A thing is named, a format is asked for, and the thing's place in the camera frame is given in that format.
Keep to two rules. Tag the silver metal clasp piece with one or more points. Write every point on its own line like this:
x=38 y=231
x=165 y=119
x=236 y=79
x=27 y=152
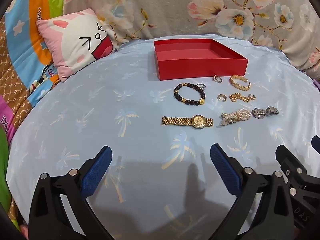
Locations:
x=260 y=112

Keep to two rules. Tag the grey floral blanket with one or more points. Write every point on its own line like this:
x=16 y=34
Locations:
x=170 y=7

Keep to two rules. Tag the colourful cartoon blanket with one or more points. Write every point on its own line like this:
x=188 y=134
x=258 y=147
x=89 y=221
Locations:
x=27 y=30

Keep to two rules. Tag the blue palm print sheet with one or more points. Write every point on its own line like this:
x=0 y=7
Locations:
x=100 y=120

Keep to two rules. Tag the bunny face pillow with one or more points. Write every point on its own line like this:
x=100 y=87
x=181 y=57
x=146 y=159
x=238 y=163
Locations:
x=72 y=47

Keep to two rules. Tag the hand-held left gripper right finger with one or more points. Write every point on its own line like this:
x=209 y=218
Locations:
x=223 y=166

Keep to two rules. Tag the red cardboard box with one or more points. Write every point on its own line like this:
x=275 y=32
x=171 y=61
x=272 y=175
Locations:
x=197 y=57

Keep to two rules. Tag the gold wristwatch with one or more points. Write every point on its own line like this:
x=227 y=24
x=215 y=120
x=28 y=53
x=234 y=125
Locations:
x=197 y=122

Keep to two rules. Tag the purple cloth edge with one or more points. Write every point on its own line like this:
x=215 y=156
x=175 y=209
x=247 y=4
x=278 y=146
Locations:
x=317 y=83

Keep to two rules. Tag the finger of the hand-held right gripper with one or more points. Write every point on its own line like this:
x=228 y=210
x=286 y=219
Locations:
x=316 y=143
x=287 y=158

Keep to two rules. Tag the gold hoop earring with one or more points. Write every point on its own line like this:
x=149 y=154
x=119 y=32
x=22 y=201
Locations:
x=221 y=97
x=252 y=96

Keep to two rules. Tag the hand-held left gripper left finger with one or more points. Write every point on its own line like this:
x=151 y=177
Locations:
x=98 y=166

